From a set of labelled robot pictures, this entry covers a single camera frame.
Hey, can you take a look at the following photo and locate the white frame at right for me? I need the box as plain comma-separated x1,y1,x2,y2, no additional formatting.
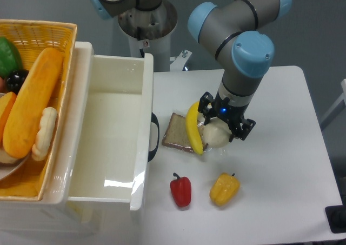
320,79,345,131

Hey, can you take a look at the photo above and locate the open upper white drawer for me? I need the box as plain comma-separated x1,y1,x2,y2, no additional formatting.
69,54,154,211

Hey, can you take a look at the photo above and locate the white drawer cabinet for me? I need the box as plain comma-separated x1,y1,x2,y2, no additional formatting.
1,42,144,234

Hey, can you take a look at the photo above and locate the small cream squash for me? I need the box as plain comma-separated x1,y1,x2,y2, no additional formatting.
31,107,57,161

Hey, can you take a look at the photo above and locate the long orange bread loaf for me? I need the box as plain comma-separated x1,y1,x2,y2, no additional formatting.
2,48,64,159

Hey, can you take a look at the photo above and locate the yellow bell pepper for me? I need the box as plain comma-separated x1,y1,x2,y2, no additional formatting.
209,173,241,207

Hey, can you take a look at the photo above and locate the black drawer handle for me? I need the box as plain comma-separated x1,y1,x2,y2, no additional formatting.
148,113,160,162

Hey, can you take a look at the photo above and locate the green bell pepper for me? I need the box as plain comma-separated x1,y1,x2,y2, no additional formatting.
0,37,23,79

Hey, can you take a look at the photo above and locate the wrapped brown bread slice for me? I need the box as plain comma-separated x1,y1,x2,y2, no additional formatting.
161,112,196,154

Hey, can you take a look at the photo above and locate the yellow wicker basket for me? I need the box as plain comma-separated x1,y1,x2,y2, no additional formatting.
1,19,77,202

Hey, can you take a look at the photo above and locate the black round fruit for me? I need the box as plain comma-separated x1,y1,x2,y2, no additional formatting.
5,69,29,95

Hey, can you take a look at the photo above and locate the red bell pepper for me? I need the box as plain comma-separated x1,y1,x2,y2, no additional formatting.
170,173,192,208

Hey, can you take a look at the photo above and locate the black device at edge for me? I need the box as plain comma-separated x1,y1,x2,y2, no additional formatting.
325,205,346,234

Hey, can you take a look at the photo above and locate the red fruit at edge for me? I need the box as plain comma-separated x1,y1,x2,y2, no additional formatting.
0,77,5,92

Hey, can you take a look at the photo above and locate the white metal bracket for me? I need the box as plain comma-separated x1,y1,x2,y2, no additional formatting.
170,50,192,71

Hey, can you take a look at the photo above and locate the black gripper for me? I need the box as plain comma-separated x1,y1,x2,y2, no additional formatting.
197,91,256,142

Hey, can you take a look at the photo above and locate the yellow banana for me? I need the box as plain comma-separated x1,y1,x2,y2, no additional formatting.
185,101,203,155

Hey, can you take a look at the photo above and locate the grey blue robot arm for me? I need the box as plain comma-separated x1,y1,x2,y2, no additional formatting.
90,0,292,140

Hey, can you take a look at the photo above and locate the orange fruit slice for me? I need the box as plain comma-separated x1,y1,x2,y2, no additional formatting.
0,92,17,141

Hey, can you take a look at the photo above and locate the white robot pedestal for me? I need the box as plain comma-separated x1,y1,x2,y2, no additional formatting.
118,0,178,72

